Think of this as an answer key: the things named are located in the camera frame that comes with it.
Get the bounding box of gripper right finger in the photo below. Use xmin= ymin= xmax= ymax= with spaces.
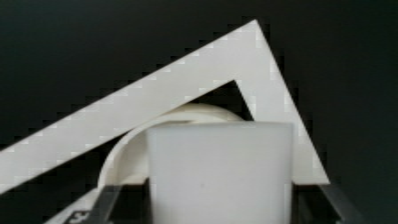
xmin=292 ymin=185 xmax=365 ymax=224

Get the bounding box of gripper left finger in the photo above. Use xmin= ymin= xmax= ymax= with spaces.
xmin=84 ymin=184 xmax=150 ymax=224

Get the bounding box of white round stool seat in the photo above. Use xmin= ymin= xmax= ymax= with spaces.
xmin=99 ymin=104 xmax=242 ymax=187

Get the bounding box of white stool leg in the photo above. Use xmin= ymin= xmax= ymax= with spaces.
xmin=150 ymin=122 xmax=294 ymax=224
xmin=45 ymin=189 xmax=100 ymax=224

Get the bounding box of white U-shaped frame fence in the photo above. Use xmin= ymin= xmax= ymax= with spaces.
xmin=0 ymin=21 xmax=331 ymax=194

